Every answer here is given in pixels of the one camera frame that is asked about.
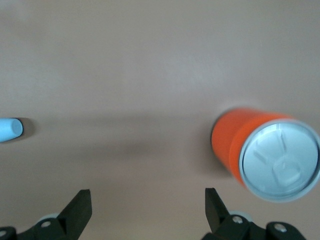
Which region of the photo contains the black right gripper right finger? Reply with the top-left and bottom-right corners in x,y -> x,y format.
202,187 -> 307,240

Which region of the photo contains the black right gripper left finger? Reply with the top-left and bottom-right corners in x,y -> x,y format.
0,189 -> 93,240

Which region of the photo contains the light blue plastic cup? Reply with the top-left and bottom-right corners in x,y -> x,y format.
0,117 -> 24,144

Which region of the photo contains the orange can-shaped container silver lid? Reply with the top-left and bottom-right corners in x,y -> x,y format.
211,107 -> 320,203

